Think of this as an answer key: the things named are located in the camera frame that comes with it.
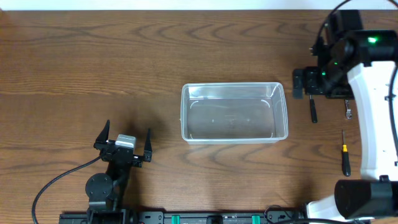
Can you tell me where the clear plastic container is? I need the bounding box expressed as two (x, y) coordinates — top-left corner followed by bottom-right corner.
(180, 82), (289, 144)

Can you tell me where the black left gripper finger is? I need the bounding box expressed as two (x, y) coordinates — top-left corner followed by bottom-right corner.
(93, 119), (110, 149)
(143, 129), (152, 162)

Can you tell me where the silver combination wrench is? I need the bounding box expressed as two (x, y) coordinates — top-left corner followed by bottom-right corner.
(345, 100), (353, 119)

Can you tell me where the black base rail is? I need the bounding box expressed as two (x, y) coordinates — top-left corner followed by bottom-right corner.
(58, 208), (305, 224)

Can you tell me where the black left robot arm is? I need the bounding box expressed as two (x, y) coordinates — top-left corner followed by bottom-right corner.
(85, 121), (152, 224)

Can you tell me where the black handled hammer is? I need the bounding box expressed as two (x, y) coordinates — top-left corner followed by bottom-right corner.
(310, 95), (318, 123)

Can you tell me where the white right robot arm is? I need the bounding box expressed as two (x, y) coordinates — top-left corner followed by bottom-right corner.
(294, 28), (397, 222)

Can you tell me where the black yellow screwdriver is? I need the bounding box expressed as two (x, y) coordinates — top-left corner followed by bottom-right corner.
(341, 130), (351, 177)

